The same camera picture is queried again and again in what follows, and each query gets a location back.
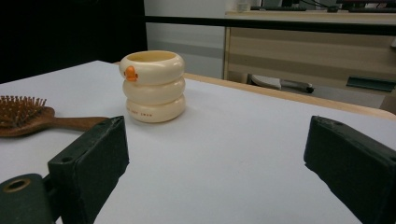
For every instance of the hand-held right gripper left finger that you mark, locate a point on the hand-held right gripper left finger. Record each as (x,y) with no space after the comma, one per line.
(90,168)

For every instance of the black curtain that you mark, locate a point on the black curtain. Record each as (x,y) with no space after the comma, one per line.
(62,31)

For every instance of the grey office chair base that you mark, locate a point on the grey office chair base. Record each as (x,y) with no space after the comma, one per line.
(267,81)

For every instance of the cream ringed duck cup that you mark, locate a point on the cream ringed duck cup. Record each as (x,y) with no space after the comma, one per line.
(152,93)

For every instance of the black horizontal frame bar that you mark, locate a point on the black horizontal frame bar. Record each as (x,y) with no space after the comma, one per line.
(249,23)

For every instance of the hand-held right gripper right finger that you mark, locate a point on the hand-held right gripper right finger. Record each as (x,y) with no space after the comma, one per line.
(358,168)

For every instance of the dark rectangular desk label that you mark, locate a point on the dark rectangular desk label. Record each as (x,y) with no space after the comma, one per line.
(370,84)

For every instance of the black computer mouse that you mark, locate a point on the black computer mouse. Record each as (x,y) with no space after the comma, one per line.
(332,9)

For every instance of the wooden hairbrush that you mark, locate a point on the wooden hairbrush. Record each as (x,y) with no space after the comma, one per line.
(62,123)

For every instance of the light wooden office desk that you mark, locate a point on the light wooden office desk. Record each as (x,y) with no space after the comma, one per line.
(295,56)

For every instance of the white partition panel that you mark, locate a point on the white partition panel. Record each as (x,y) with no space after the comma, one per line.
(186,40)

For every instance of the black keyboard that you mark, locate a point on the black keyboard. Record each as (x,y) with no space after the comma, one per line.
(373,10)

